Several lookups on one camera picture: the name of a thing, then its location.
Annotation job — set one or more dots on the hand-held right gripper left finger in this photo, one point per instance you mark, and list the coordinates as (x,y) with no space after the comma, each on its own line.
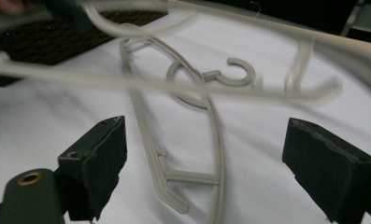
(96,161)

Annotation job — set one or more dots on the dark brown knitted cloth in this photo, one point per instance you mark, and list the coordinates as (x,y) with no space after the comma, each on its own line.
(49,43)

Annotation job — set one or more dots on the grey plastic clothes hanger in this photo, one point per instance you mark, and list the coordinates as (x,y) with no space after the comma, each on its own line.
(147,133)
(80,77)

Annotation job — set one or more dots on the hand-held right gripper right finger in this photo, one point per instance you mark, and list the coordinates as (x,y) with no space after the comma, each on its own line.
(329,171)

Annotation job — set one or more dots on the grey metal stand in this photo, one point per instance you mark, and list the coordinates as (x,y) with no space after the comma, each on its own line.
(368,18)

